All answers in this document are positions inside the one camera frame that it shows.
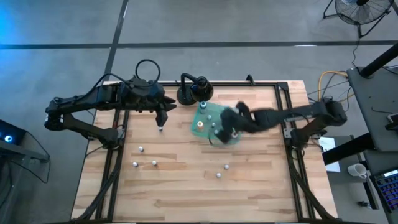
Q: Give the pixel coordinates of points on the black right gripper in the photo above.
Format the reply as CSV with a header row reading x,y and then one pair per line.
x,y
236,121

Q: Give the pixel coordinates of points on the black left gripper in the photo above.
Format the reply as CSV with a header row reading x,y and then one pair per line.
x,y
143,93

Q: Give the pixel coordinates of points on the small purple food coloring bottle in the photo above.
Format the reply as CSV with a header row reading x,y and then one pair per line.
x,y
209,117

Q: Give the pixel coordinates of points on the large teal food coloring bottle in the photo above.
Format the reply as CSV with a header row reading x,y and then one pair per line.
x,y
203,106

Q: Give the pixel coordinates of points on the large yellow food coloring bottle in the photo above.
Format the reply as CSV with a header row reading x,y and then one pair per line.
x,y
200,125

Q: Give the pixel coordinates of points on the small orange food coloring bottle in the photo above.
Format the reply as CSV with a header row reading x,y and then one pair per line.
x,y
141,149

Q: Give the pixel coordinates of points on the small dark green coloring bottle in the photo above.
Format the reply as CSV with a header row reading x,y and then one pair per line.
x,y
135,164

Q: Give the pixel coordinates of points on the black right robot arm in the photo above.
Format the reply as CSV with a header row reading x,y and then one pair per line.
x,y
295,115

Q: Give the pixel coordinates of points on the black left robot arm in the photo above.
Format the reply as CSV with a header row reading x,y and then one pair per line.
x,y
87,99

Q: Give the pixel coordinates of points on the green translucent plastic bin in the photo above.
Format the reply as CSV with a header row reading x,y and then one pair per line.
x,y
205,133

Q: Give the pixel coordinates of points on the black gooseneck desk lamp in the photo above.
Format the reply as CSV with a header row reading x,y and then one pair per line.
x,y
202,90

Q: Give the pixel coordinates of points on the grey metal mounting plate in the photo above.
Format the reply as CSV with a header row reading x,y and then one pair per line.
x,y
287,132

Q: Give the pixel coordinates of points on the black table clamp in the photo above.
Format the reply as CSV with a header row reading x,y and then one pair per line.
x,y
321,133

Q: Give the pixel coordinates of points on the white paper sheet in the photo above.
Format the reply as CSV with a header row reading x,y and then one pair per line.
x,y
329,146

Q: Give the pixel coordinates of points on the black support beam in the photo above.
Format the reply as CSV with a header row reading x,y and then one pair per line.
x,y
345,149

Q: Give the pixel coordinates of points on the white mug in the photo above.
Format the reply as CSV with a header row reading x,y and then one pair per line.
x,y
357,170

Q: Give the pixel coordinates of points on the grey side table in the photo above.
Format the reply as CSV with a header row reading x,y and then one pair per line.
x,y
373,93

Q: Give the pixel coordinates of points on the black low stand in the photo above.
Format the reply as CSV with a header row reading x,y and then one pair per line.
x,y
31,155

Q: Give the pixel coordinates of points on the black allen key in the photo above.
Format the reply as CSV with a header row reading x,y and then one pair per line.
x,y
382,111

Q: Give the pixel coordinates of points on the small black object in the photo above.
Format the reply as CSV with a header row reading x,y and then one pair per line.
x,y
364,204

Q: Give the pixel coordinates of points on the black floor fan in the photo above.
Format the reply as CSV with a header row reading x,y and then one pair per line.
x,y
348,15

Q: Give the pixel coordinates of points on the black box with blue light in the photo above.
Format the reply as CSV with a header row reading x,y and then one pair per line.
x,y
12,132

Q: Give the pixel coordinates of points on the black diagonal pole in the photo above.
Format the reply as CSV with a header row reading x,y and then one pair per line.
x,y
379,60

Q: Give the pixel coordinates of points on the black keyboard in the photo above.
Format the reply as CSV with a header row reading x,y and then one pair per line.
x,y
388,189

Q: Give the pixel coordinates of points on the black metal table frame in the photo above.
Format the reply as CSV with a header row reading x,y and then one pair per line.
x,y
236,84

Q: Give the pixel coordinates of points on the black frame bracket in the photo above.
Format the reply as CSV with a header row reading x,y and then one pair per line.
x,y
249,80

